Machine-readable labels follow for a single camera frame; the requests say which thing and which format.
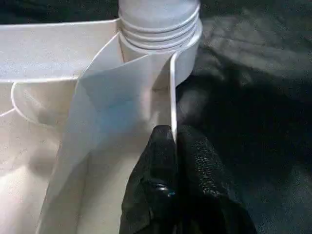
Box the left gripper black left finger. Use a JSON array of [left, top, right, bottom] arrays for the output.
[[118, 124, 181, 234]]

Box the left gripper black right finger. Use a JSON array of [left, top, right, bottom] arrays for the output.
[[176, 125, 258, 234]]

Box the white plastic table top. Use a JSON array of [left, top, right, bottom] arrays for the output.
[[0, 18, 204, 234]]

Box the white plastic table leg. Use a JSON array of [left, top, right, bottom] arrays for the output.
[[117, 0, 202, 51]]

